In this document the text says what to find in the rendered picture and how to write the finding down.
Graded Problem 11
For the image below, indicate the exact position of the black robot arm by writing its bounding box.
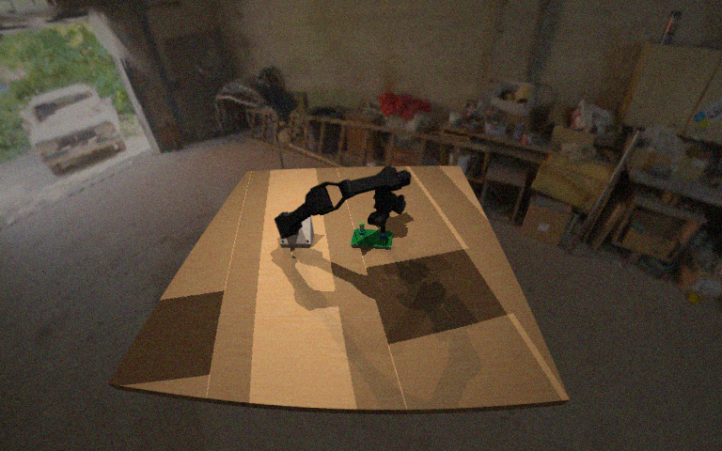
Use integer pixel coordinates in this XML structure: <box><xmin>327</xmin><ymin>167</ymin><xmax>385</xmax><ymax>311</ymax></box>
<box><xmin>275</xmin><ymin>166</ymin><xmax>411</xmax><ymax>240</ymax></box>

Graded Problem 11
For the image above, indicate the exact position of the green circuit board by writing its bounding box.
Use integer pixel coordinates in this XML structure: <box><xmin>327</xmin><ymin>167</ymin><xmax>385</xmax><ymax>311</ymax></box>
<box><xmin>351</xmin><ymin>222</ymin><xmax>393</xmax><ymax>250</ymax></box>

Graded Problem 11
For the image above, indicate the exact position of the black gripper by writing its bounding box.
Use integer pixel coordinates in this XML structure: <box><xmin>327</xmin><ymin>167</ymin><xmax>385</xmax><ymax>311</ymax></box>
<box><xmin>368</xmin><ymin>192</ymin><xmax>392</xmax><ymax>226</ymax></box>

